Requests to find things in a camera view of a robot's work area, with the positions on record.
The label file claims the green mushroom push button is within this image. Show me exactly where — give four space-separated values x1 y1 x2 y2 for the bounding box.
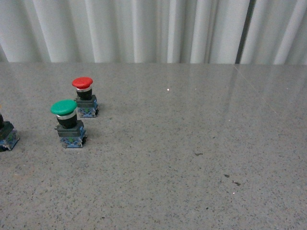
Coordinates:
50 99 86 148

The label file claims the red mushroom push button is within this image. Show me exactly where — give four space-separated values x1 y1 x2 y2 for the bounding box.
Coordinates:
72 77 99 118

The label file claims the yellow push button switch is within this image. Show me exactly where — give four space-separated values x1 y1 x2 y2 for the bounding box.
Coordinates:
0 115 20 152

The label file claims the white pleated curtain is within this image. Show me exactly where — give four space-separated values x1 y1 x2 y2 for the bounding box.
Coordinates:
0 0 307 64

